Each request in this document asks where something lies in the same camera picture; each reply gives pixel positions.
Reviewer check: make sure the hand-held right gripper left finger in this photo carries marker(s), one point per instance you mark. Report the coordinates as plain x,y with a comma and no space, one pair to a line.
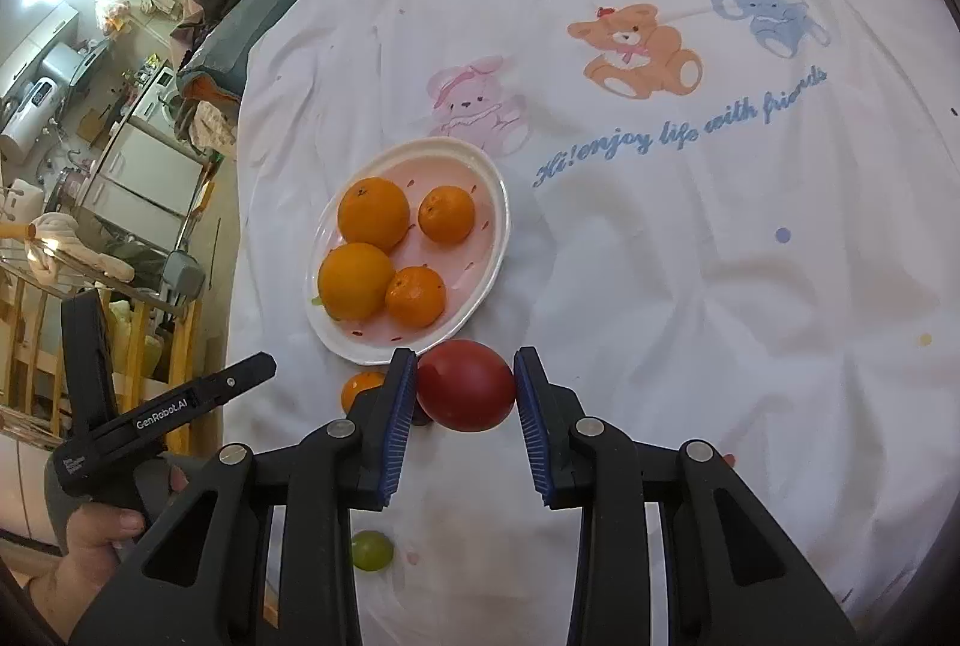
397,425

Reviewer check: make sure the floral cloth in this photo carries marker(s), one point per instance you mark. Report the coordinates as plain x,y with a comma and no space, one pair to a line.
204,124

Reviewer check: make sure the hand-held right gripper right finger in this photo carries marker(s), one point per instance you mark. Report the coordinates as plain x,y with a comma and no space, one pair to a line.
529,425

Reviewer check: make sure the yellow wooden rack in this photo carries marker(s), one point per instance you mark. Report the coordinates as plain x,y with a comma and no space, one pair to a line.
127,338

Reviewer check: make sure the white water heater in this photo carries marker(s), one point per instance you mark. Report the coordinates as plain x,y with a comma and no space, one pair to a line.
30,107

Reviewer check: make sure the hanging plastic bag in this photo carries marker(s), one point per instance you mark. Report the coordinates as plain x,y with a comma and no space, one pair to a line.
112,12

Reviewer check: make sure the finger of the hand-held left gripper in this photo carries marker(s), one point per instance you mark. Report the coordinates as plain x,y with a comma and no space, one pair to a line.
236,376
90,346

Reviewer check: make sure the white washing machine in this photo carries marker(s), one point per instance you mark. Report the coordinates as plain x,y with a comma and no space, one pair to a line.
161,98

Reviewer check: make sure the white upper kitchen cabinets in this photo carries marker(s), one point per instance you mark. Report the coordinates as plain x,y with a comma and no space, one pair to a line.
41,38

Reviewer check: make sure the grey teal cushion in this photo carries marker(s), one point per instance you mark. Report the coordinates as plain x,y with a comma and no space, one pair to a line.
236,34

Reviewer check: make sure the green grape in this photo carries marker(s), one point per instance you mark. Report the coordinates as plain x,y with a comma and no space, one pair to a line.
372,550

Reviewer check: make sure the pink strawberry print plate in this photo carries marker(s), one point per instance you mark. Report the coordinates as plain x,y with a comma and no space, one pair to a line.
469,282

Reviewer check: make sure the white lower kitchen cabinet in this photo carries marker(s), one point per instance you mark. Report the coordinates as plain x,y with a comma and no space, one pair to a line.
142,181

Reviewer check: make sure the person's left hand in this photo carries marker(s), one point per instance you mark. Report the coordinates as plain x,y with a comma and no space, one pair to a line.
90,548

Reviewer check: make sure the large orange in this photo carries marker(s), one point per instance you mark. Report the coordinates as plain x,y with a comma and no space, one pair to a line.
373,213
355,292

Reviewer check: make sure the red tomato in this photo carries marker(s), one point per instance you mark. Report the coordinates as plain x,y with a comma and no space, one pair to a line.
465,385

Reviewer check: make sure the silver range hood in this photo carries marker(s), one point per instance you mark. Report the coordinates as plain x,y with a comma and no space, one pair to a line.
64,64

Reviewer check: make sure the beige towel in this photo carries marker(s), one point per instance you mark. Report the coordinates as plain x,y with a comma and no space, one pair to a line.
71,241

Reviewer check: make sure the dark purple plum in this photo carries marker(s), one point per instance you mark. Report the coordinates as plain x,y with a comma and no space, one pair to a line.
421,419

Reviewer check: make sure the small orange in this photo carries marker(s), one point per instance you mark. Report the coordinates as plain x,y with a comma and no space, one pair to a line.
446,213
362,391
415,296

